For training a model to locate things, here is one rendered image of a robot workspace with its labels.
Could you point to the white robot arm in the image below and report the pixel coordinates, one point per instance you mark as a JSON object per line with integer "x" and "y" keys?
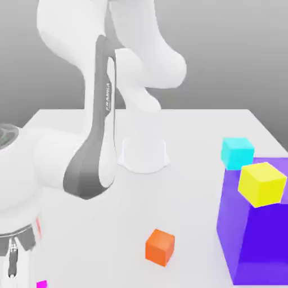
{"x": 67, "y": 67}

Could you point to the small cyan cube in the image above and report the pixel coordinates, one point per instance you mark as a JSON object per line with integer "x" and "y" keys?
{"x": 236, "y": 153}

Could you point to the small orange cube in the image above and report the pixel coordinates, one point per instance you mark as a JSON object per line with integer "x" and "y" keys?
{"x": 159, "y": 247}

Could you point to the small yellow cube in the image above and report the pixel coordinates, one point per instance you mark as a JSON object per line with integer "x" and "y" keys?
{"x": 261, "y": 184}

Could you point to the small magenta cube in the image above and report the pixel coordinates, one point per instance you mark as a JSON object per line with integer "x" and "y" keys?
{"x": 41, "y": 284}

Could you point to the large purple box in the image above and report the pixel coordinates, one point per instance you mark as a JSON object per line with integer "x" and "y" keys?
{"x": 263, "y": 238}

